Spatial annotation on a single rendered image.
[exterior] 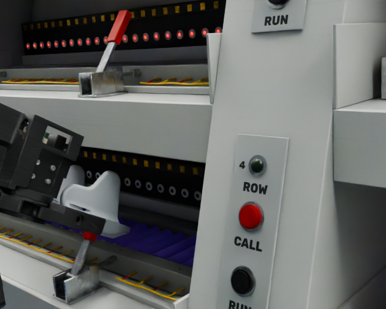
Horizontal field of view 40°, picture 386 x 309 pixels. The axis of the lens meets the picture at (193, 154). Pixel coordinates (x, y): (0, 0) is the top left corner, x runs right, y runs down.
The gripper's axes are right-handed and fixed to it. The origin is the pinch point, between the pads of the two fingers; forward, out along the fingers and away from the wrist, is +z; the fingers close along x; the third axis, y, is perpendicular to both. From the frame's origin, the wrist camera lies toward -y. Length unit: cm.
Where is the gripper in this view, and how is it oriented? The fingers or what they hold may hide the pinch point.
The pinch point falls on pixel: (105, 230)
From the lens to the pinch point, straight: 53.7
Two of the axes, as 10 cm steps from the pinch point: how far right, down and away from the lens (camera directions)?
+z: 6.0, 3.2, 7.3
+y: 2.8, -9.4, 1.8
